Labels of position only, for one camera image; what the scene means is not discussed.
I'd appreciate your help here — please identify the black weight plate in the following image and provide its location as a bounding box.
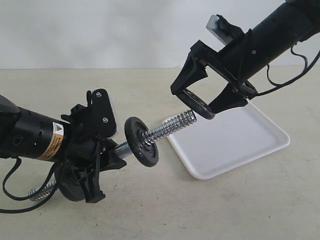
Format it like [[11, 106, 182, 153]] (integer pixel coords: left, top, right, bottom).
[[176, 89, 215, 120]]

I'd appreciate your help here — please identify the chrome threaded dumbbell bar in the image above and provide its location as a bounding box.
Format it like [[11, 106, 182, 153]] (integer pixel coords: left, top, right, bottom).
[[28, 110, 197, 202]]

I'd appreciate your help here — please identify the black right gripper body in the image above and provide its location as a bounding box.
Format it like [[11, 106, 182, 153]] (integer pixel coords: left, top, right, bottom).
[[189, 30, 258, 99]]

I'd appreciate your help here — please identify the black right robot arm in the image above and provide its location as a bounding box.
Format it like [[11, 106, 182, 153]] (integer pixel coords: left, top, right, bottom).
[[170, 0, 320, 119]]

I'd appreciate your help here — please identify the white rectangular plastic tray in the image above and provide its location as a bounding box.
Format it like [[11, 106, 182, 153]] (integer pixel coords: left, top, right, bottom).
[[167, 102, 291, 180]]

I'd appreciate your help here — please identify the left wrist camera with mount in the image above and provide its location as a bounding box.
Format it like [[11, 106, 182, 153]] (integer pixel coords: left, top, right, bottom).
[[86, 88, 117, 139]]

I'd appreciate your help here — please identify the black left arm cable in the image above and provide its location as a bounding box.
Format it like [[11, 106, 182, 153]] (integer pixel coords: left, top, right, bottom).
[[0, 124, 103, 208]]

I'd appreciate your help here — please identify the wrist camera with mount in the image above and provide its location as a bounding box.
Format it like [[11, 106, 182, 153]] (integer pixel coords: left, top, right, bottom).
[[86, 88, 117, 139], [205, 14, 244, 46]]

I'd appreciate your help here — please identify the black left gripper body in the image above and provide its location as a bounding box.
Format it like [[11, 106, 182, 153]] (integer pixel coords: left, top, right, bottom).
[[61, 104, 109, 164]]

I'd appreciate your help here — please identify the black plate bar end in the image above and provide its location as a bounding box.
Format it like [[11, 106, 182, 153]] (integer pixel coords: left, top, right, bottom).
[[58, 164, 85, 202]]

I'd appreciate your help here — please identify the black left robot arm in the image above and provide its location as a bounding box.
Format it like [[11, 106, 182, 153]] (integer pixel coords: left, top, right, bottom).
[[0, 89, 127, 203]]

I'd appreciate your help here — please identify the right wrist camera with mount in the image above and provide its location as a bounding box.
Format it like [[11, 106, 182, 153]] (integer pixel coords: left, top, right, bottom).
[[205, 14, 244, 46]]

